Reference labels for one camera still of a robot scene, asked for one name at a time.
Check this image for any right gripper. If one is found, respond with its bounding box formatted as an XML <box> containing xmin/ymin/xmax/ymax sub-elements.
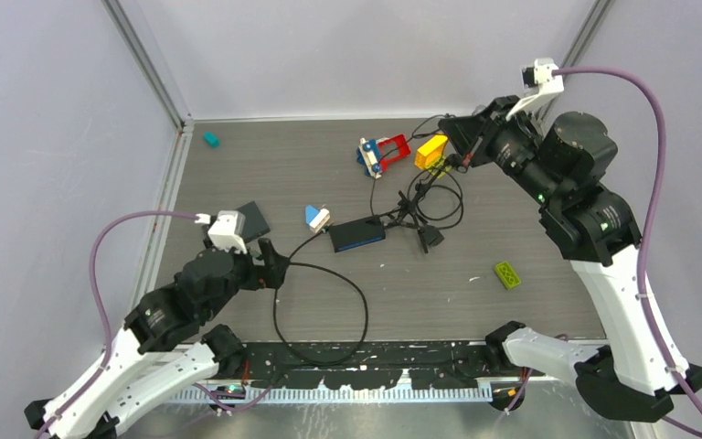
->
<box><xmin>440</xmin><ymin>92</ymin><xmax>560</xmax><ymax>207</ymax></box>

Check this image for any black microphone cable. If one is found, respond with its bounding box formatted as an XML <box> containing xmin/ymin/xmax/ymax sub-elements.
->
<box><xmin>271</xmin><ymin>154</ymin><xmax>467</xmax><ymax>369</ymax></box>

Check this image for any black power adapter cable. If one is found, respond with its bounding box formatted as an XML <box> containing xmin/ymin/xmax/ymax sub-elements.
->
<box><xmin>368</xmin><ymin>114</ymin><xmax>455</xmax><ymax>220</ymax></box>

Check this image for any black mini tripod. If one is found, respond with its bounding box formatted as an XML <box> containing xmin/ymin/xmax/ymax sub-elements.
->
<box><xmin>384</xmin><ymin>170</ymin><xmax>438</xmax><ymax>254</ymax></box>

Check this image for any black network switch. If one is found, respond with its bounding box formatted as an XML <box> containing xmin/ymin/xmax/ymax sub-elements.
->
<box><xmin>328</xmin><ymin>216</ymin><xmax>386</xmax><ymax>252</ymax></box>

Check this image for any black power adapter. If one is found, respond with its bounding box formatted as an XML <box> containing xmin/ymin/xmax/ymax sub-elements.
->
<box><xmin>419</xmin><ymin>225</ymin><xmax>444</xmax><ymax>248</ymax></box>

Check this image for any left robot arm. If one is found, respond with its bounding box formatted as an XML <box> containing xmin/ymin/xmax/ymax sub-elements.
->
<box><xmin>24</xmin><ymin>238</ymin><xmax>290</xmax><ymax>438</ymax></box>

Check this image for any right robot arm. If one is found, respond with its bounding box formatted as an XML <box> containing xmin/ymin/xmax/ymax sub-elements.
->
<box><xmin>439</xmin><ymin>96</ymin><xmax>702</xmax><ymax>423</ymax></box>

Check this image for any lime green grid plate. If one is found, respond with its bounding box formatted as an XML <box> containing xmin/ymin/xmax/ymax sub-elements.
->
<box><xmin>429</xmin><ymin>158</ymin><xmax>452</xmax><ymax>178</ymax></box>

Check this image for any yellow toy brick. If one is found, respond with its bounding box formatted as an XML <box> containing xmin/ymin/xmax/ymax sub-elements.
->
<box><xmin>414</xmin><ymin>134</ymin><xmax>448</xmax><ymax>170</ymax></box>

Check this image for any blue white toy brick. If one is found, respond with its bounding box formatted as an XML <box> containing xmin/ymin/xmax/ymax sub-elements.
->
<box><xmin>304</xmin><ymin>205</ymin><xmax>331</xmax><ymax>234</ymax></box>

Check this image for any red blue toy vehicle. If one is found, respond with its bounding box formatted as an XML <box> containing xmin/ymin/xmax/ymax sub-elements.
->
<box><xmin>356</xmin><ymin>134</ymin><xmax>411</xmax><ymax>179</ymax></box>

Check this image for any green toy brick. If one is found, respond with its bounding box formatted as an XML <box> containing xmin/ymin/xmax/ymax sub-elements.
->
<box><xmin>494</xmin><ymin>261</ymin><xmax>521</xmax><ymax>290</ymax></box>

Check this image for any teal block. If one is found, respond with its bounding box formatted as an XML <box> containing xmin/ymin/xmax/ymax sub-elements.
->
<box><xmin>203</xmin><ymin>132</ymin><xmax>220</xmax><ymax>148</ymax></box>

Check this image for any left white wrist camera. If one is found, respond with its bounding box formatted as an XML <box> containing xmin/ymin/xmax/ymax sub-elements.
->
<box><xmin>207</xmin><ymin>210</ymin><xmax>248</xmax><ymax>254</ymax></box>

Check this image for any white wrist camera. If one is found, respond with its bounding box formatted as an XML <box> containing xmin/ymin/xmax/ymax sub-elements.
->
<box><xmin>207</xmin><ymin>210</ymin><xmax>248</xmax><ymax>254</ymax></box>
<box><xmin>505</xmin><ymin>58</ymin><xmax>565</xmax><ymax>121</ymax></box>

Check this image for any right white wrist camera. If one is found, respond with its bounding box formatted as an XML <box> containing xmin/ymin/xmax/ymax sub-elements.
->
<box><xmin>505</xmin><ymin>58</ymin><xmax>565</xmax><ymax>121</ymax></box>

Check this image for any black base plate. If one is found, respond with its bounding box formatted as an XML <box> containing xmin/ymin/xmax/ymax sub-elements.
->
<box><xmin>244</xmin><ymin>341</ymin><xmax>525</xmax><ymax>391</ymax></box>

